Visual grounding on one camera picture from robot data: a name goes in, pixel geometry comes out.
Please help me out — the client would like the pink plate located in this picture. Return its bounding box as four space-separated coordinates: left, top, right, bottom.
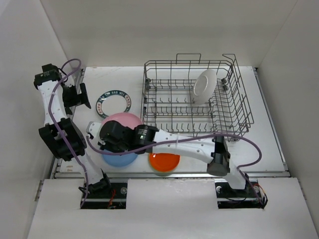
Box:
102 113 143 129

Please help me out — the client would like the blue plate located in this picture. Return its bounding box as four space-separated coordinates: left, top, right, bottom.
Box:
102 153 138 167

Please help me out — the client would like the white plate dark patterned rim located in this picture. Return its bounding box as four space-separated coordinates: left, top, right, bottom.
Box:
95 90 132 119

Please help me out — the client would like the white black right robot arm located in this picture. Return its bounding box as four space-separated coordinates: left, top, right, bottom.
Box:
96 120 249 196

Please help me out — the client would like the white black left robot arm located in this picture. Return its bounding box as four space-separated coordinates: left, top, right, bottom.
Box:
34 64 112 198

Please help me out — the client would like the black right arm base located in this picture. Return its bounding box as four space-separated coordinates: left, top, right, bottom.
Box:
215 180 269 209

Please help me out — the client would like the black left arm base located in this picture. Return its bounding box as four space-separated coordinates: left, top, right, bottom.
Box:
80 182 128 210

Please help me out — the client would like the white plate orange sunburst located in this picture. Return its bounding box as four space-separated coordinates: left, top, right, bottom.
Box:
191 69 217 105

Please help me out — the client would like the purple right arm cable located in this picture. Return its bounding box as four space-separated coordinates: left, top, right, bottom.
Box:
86 133 266 209

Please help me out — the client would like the aluminium front rail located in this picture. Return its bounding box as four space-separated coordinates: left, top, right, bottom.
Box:
50 171 291 179

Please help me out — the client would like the grey wire dish rack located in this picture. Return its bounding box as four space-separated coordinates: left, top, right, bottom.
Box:
141 53 254 136

